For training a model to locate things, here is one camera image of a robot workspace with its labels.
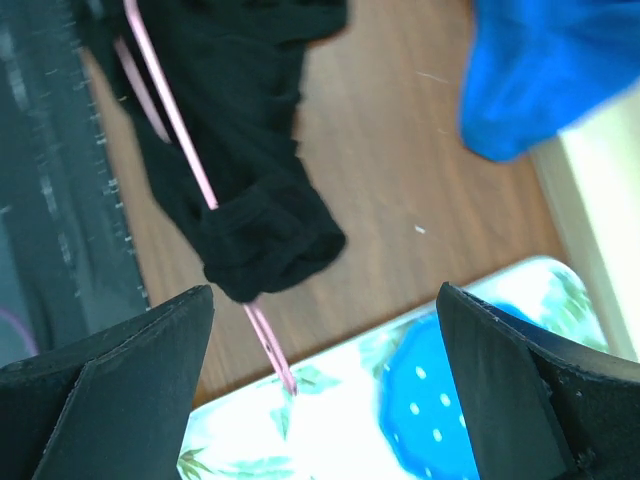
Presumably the floral serving tray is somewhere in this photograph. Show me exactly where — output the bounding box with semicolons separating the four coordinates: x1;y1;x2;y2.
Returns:
174;255;611;480

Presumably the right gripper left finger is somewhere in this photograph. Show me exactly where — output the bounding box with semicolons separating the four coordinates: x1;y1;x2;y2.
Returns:
1;285;214;480

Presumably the black tank top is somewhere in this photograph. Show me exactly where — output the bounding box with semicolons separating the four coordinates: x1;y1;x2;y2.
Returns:
72;1;348;303

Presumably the blue dotted plate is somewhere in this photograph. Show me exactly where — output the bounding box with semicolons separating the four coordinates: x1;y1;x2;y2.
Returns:
377;299;531;480

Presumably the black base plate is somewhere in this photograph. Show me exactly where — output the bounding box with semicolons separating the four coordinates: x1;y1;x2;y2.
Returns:
1;1;149;354

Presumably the pink wire hanger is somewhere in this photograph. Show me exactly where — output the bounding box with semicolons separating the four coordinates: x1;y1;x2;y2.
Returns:
114;0;298;396

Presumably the blue tank top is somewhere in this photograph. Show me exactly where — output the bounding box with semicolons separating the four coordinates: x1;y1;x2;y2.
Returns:
459;1;639;162

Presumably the wooden clothes rack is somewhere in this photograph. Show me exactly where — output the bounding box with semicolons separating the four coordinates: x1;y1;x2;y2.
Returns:
530;87;639;361

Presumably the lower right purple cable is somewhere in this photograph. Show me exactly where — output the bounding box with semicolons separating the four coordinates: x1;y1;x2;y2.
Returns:
0;305;40;357

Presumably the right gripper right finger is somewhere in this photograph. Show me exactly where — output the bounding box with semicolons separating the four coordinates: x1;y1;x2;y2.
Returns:
436;283;639;479

